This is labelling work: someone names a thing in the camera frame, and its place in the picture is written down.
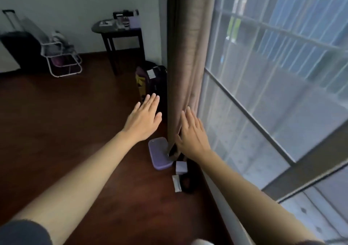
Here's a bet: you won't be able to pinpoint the dark window frame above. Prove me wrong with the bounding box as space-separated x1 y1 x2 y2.
262 132 348 202

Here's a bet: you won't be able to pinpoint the dark vertical balcony slats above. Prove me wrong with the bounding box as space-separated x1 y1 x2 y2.
217 0 348 95

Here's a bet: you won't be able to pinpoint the dark round side table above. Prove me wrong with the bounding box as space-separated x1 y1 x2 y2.
91 19 146 77

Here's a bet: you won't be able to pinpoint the white packet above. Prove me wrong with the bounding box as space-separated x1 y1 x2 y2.
171 174 183 193

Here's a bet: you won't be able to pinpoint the purple bag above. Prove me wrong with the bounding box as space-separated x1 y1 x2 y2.
51 54 72 68

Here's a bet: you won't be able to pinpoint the small white box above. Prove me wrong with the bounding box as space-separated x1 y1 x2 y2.
175 160 189 175

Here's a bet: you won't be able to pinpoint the white folding chair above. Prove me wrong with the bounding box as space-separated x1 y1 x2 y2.
20 16 83 78

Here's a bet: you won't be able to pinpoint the person's right hand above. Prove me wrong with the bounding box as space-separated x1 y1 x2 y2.
175 106 212 163

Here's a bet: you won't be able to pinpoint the black bag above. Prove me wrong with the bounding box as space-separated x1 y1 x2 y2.
135 60 168 112

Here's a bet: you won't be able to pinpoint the white window security grille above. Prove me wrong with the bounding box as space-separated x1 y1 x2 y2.
204 8 348 242

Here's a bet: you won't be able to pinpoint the black suitcase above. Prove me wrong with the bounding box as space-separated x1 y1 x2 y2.
0 9 41 71

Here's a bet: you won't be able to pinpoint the person's right forearm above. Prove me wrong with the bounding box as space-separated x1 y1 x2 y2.
194 151 324 245

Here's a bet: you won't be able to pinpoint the black device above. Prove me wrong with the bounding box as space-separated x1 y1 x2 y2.
113 9 139 20

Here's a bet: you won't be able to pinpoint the dark grey shirt sleeve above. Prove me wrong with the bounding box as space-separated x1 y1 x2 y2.
0 219 54 245

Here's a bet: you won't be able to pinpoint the person's left hand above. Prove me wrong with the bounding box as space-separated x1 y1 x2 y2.
121 93 163 143

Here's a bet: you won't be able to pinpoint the brown curtain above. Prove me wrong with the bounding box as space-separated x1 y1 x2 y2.
166 0 218 158

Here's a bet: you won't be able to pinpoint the black belt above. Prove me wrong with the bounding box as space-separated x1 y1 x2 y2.
179 158 203 195

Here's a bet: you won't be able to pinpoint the yellow packet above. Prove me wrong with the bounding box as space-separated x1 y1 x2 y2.
135 74 149 102

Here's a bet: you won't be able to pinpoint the grey cloth bundle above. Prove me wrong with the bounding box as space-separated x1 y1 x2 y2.
51 30 75 55

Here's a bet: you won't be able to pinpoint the person's left forearm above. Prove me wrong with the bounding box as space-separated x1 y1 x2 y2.
11 130 140 245

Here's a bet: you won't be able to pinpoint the purple container lid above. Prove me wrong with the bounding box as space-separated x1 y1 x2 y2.
148 137 174 171

